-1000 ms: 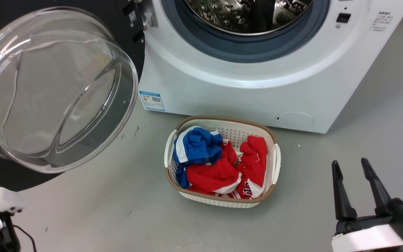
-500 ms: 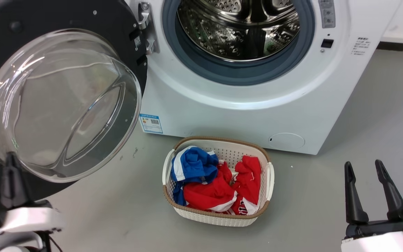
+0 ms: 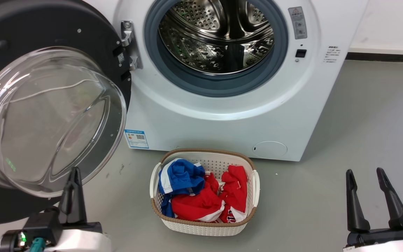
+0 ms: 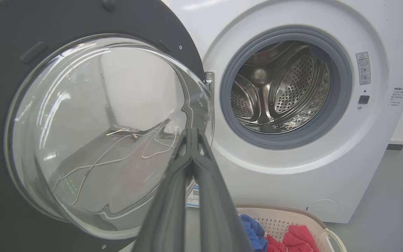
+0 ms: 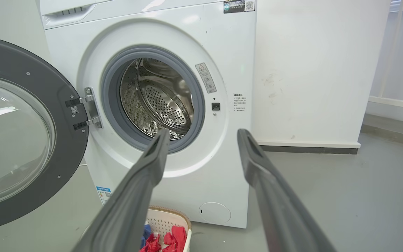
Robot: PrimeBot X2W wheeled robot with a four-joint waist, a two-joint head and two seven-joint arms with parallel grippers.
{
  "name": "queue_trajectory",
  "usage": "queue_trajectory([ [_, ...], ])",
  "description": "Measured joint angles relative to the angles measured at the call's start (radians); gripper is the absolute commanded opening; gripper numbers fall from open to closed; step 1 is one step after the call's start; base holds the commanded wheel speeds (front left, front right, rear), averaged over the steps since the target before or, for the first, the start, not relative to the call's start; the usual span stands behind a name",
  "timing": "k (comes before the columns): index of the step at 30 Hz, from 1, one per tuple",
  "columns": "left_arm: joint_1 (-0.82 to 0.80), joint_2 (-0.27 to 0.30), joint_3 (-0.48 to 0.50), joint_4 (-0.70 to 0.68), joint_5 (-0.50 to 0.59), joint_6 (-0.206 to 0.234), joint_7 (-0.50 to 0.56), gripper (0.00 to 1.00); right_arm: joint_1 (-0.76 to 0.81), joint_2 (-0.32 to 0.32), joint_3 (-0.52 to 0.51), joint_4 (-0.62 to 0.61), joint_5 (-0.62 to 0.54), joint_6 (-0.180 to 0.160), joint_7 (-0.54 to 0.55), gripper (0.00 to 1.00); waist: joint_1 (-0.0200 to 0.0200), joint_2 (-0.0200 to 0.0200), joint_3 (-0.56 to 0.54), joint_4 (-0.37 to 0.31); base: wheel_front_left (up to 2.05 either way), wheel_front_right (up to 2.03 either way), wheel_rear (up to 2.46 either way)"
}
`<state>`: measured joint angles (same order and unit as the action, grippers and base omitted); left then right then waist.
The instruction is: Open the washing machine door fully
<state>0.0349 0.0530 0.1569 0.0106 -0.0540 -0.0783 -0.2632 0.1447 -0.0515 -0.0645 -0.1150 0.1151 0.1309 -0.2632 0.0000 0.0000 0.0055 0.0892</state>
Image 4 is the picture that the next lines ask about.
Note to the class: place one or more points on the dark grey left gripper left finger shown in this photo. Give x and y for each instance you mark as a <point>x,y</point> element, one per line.
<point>166,210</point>

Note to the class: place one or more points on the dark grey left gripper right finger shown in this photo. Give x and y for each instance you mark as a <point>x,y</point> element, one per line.
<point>212,217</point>

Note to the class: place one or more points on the white front-load washing machine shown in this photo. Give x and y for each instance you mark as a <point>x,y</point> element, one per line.
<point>327,175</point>

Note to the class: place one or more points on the metal door hinge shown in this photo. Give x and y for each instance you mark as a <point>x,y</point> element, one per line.
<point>209,78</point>

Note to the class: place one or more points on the black door lock slot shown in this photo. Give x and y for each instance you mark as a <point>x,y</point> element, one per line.
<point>363,99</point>

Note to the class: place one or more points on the blue energy label sticker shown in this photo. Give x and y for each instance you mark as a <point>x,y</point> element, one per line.
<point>193,196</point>

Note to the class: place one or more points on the blue white garment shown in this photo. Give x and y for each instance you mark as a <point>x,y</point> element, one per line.
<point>254,232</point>

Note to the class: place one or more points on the red white trimmed garment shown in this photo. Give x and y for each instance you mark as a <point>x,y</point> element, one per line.
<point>275,245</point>

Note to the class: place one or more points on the white woven laundry basket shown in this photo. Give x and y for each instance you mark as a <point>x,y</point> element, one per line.
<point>282,220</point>

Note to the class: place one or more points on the round white filter cover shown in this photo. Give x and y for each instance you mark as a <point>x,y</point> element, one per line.
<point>324,210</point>

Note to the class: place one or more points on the steel perforated washer drum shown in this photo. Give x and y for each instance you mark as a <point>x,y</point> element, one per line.
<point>292,84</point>

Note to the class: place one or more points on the grey warning sticker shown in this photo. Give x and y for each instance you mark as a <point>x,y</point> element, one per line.
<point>363,68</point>

